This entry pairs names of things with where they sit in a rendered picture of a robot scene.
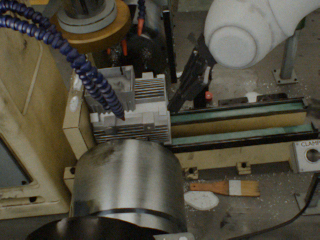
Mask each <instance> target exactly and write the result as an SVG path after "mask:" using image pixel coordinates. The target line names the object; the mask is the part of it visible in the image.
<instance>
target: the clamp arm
mask: <svg viewBox="0 0 320 240"><path fill-rule="evenodd" d="M160 16H161V20H163V22H164V30H165V38H166V46H167V55H168V58H167V59H166V63H167V66H169V71H170V78H171V84H177V83H178V79H179V78H180V76H178V75H180V73H179V72H177V70H176V60H175V51H174V41H173V32H172V22H171V13H170V6H169V5H166V6H162V12H161V13H160Z"/></svg>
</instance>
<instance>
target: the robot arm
mask: <svg viewBox="0 0 320 240"><path fill-rule="evenodd" d="M318 8H320V0H214V1H213V3H212V5H211V7H210V9H209V12H208V15H207V18H206V20H205V21H204V23H203V25H202V26H201V27H202V33H201V35H200V37H199V38H198V40H197V42H196V44H195V46H194V47H193V51H192V54H191V57H190V59H189V61H188V62H187V64H186V66H185V68H184V70H183V72H182V74H181V76H180V78H179V82H181V83H180V85H179V88H178V90H177V91H176V93H175V94H174V96H173V98H172V99H171V101H170V102H169V104H168V106H167V111H168V112H172V113H176V114H178V113H179V111H180V110H181V108H182V106H183V105H184V103H185V102H186V101H190V102H191V101H192V100H193V99H194V98H195V97H196V96H197V95H198V94H199V93H200V92H201V91H202V90H203V89H204V88H205V87H207V86H209V85H210V84H211V80H209V79H208V77H209V73H211V72H212V70H213V67H214V65H216V64H220V65H222V66H223V67H225V68H228V69H232V70H242V69H247V68H250V67H252V66H254V65H256V64H257V63H259V62H260V61H261V60H262V59H264V58H265V57H266V55H267V54H268V53H270V52H271V51H272V50H273V49H274V48H275V47H277V46H278V45H279V44H281V43H282V42H283V41H285V40H286V39H288V38H289V37H291V36H293V35H294V33H295V30H296V28H297V26H298V24H299V22H300V21H301V20H302V19H303V18H304V17H306V16H307V15H308V14H309V13H312V12H313V11H315V10H317V9H318Z"/></svg>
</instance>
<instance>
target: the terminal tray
mask: <svg viewBox="0 0 320 240"><path fill-rule="evenodd" d="M127 68H130V69H129V70H127ZM122 71H123V75H121V71H120V67H114V68H104V69H98V72H99V73H102V74H103V77H104V78H106V79H107V80H108V83H109V84H110V85H111V86H112V89H113V90H114V91H115V94H116V95H117V98H118V99H119V101H120V103H121V104H122V106H123V109H124V112H125V111H127V113H129V112H130V111H132V112H134V111H135V110H137V109H136V102H135V82H136V76H135V72H134V67H133V65H132V66H123V67H122ZM126 88H129V90H126ZM84 97H85V100H86V102H87V105H88V107H89V110H90V112H91V114H95V113H99V115H100V116H101V114H103V115H106V113H108V114H109V115H110V114H111V113H113V111H112V110H109V111H106V110H104V108H103V106H102V105H101V104H100V103H99V102H98V101H96V100H95V99H94V98H92V97H91V95H90V94H88V90H86V89H85V96H84Z"/></svg>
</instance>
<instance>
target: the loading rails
mask: <svg viewBox="0 0 320 240"><path fill-rule="evenodd" d="M308 107H309V105H308V103H307V100H306V99H305V97H294V98H285V99H276V100H267V101H257V102H248V103H239V104H230V105H220V106H211V107H202V108H193V109H187V110H180V111H179V112H178V113H173V112H170V123H171V140H172V144H169V145H164V143H160V146H162V147H164V148H166V149H168V150H169V151H171V152H172V153H173V154H174V155H175V156H176V157H177V158H178V160H179V161H180V164H181V171H182V172H184V173H185V180H195V179H199V174H198V170H206V169H216V168H227V167H236V169H237V173H238V175H245V174H251V173H252V169H251V165H257V164H262V163H263V164H266V163H272V162H282V161H288V162H289V165H290V168H291V169H292V170H293V166H292V160H291V154H290V149H289V146H290V145H292V143H296V142H306V141H316V140H317V139H318V137H319V135H320V130H319V128H318V126H317V124H316V121H312V122H311V124H306V125H304V122H305V118H306V115H307V111H308Z"/></svg>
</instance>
